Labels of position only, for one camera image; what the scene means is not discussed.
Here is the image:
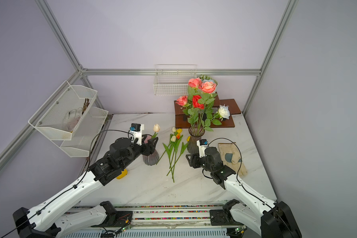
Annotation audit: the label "pink glass vase with ribbon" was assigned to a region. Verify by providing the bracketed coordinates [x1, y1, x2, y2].
[142, 135, 160, 166]

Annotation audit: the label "white tulip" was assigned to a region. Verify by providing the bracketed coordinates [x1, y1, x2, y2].
[158, 134, 177, 163]
[151, 124, 160, 139]

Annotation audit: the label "purple ribbed glass vase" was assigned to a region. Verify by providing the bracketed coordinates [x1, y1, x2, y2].
[187, 126, 205, 154]

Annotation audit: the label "white rose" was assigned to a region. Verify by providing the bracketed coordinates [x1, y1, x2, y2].
[203, 105, 231, 131]

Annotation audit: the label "large pink rose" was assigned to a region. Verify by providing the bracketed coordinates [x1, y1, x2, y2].
[201, 80, 217, 127]

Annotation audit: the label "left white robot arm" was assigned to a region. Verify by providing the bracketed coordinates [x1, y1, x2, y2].
[13, 133, 158, 238]

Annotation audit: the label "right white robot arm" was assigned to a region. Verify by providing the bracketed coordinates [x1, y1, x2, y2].
[186, 146, 302, 238]

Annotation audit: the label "orange tulip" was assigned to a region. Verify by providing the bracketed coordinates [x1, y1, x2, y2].
[163, 131, 190, 179]

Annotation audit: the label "yellow object on table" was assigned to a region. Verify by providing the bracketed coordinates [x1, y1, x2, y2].
[116, 169, 128, 179]

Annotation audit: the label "yellow tulip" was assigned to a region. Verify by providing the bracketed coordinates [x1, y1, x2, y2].
[167, 127, 182, 182]

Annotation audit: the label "beige cloth with grey patches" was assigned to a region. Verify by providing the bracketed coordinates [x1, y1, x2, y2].
[218, 143, 248, 177]

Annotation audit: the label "brown wooden tiered stand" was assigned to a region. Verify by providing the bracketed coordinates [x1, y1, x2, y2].
[174, 96, 242, 129]

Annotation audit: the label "glass item in shelf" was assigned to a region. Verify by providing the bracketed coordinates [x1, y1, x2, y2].
[62, 108, 83, 132]

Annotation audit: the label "white pot with green plant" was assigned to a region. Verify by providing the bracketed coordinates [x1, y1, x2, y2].
[199, 74, 218, 86]

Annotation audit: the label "white two-tier mesh shelf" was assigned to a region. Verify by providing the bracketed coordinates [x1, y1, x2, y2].
[28, 81, 108, 158]

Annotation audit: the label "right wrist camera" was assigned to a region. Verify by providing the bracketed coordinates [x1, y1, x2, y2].
[196, 139, 208, 158]

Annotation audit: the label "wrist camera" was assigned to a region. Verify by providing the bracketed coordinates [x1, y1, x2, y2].
[129, 123, 144, 145]
[196, 139, 208, 158]

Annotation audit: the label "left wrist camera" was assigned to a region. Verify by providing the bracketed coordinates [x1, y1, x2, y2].
[129, 123, 144, 145]

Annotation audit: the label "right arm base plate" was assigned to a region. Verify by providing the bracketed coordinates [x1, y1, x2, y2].
[209, 210, 243, 226]

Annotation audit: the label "white wire wall basket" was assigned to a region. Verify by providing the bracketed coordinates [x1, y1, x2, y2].
[153, 64, 197, 96]

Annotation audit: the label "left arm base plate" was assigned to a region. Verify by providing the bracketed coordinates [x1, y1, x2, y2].
[100, 211, 133, 228]

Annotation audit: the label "aluminium frame rails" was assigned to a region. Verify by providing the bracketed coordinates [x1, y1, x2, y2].
[0, 1, 298, 174]

